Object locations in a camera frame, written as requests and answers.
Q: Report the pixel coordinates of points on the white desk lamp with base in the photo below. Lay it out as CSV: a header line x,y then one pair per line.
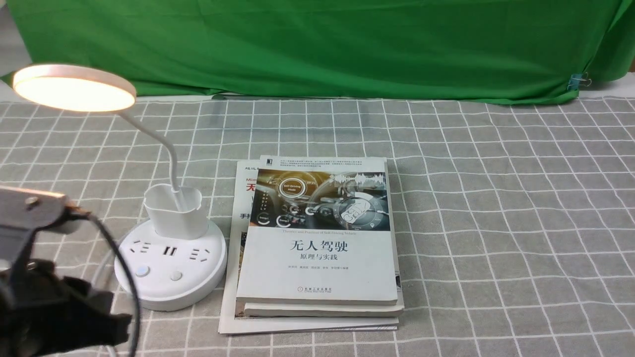
x,y
178,256

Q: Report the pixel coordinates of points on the white self-driving book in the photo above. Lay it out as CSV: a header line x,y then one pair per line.
x,y
317,248

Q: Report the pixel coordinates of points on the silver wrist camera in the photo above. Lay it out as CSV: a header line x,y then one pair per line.
x,y
24,213

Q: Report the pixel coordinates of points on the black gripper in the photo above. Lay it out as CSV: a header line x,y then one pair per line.
x,y
43,314

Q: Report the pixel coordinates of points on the green backdrop cloth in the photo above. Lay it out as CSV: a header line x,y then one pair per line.
x,y
493,51

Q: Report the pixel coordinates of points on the blue binder clip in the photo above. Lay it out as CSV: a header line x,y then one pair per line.
x,y
578,81

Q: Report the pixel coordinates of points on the thick book beneath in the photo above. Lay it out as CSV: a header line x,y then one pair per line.
x,y
347,310

